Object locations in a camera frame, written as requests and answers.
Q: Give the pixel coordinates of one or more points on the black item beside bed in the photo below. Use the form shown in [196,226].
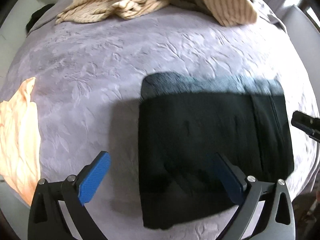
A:
[36,16]

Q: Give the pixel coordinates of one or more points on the orange peach garment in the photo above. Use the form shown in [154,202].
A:
[20,142]

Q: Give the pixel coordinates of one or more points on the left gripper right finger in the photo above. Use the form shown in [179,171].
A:
[276,218]

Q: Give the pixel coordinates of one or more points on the dark blue-black pants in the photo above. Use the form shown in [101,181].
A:
[184,121]

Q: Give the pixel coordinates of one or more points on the lavender embossed bedspread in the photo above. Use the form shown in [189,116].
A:
[87,91]

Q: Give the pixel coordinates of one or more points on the beige striped garment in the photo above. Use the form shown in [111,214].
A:
[226,12]

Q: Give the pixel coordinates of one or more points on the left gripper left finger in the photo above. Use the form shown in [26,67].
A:
[46,220]

